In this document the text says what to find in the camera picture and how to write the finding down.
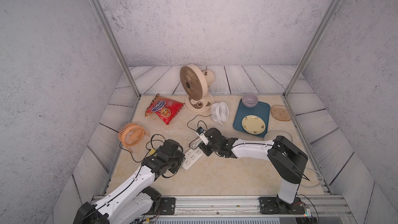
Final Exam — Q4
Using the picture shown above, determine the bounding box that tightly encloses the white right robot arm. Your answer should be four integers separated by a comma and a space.
196, 127, 309, 204

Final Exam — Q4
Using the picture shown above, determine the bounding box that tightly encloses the small orange fan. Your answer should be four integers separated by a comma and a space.
118, 123, 149, 148

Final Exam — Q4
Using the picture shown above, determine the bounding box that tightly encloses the white fan cable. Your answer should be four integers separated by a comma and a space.
167, 113, 215, 150

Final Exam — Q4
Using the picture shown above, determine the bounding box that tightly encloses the grey power strip cable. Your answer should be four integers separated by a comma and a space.
263, 130, 324, 189

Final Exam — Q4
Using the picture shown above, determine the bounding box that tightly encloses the green usb charger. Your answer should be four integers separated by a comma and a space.
196, 127, 206, 135

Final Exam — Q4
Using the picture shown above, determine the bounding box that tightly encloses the small white fan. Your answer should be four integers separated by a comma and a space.
210, 102, 230, 127

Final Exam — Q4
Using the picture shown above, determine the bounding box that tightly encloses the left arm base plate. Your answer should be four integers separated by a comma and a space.
146, 197, 176, 216

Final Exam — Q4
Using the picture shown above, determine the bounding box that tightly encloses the lilac ceramic bowl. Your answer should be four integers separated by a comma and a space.
241, 93, 259, 108

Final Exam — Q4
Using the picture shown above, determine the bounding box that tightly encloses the black thin cable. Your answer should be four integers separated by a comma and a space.
186, 113, 214, 133

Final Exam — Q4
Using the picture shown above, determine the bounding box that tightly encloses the yellow usb charger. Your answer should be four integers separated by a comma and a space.
148, 149, 156, 156

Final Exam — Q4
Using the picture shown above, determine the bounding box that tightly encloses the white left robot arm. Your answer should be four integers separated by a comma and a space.
73, 140, 184, 224

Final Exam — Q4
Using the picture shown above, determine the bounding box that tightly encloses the red candy bag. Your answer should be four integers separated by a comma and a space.
145, 94, 184, 125

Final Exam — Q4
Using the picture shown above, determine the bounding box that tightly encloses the pale yellow painted plate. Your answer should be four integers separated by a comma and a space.
241, 115, 266, 135

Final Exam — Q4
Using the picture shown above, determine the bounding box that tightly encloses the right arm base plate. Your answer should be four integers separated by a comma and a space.
258, 196, 306, 215

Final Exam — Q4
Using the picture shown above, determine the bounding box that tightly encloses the beige desk fan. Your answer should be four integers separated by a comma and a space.
180, 64, 215, 114

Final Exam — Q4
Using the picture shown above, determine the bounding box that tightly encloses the teal plastic tray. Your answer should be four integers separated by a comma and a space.
233, 100, 271, 138

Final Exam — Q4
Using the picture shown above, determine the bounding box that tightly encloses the black usb cable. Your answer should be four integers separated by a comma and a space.
119, 133, 167, 163

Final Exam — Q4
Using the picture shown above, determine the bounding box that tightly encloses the white power strip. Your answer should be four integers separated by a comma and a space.
182, 148, 205, 170

